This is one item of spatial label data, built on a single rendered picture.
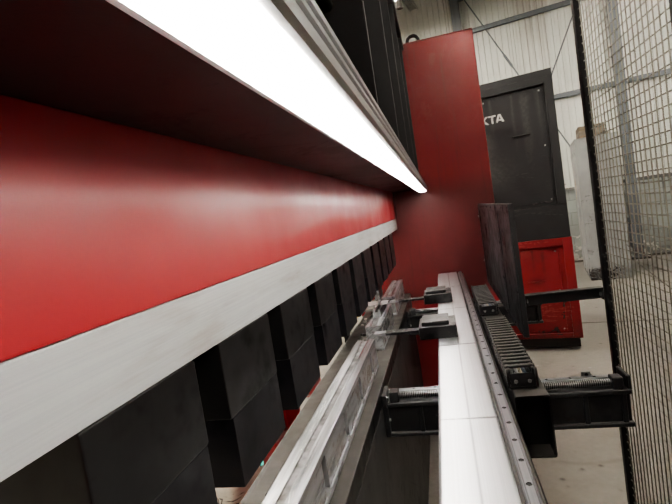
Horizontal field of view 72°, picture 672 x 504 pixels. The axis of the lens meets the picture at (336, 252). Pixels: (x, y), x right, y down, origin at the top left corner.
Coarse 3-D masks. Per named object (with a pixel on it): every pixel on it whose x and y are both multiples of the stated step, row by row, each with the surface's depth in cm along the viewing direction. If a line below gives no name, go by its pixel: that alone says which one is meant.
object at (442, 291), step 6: (426, 288) 192; (432, 288) 190; (438, 288) 188; (444, 288) 186; (450, 288) 191; (426, 294) 185; (432, 294) 184; (438, 294) 183; (444, 294) 183; (450, 294) 182; (390, 300) 194; (396, 300) 192; (402, 300) 191; (408, 300) 190; (414, 300) 190; (426, 300) 184; (432, 300) 184; (438, 300) 183; (444, 300) 183; (450, 300) 182
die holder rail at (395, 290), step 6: (396, 282) 264; (402, 282) 270; (390, 288) 245; (396, 288) 242; (402, 288) 267; (384, 294) 230; (390, 294) 229; (396, 294) 231; (402, 294) 263; (396, 306) 227; (396, 312) 224
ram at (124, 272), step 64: (0, 128) 28; (64, 128) 33; (128, 128) 40; (0, 192) 27; (64, 192) 32; (128, 192) 39; (192, 192) 49; (256, 192) 66; (320, 192) 103; (384, 192) 231; (0, 256) 27; (64, 256) 31; (128, 256) 38; (192, 256) 47; (256, 256) 63; (320, 256) 96; (0, 320) 26; (64, 320) 31; (128, 320) 37; (192, 320) 45; (0, 384) 26; (64, 384) 30; (128, 384) 36; (0, 448) 25
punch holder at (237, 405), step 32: (256, 320) 60; (224, 352) 51; (256, 352) 59; (224, 384) 50; (256, 384) 58; (224, 416) 51; (256, 416) 56; (224, 448) 51; (256, 448) 55; (224, 480) 52
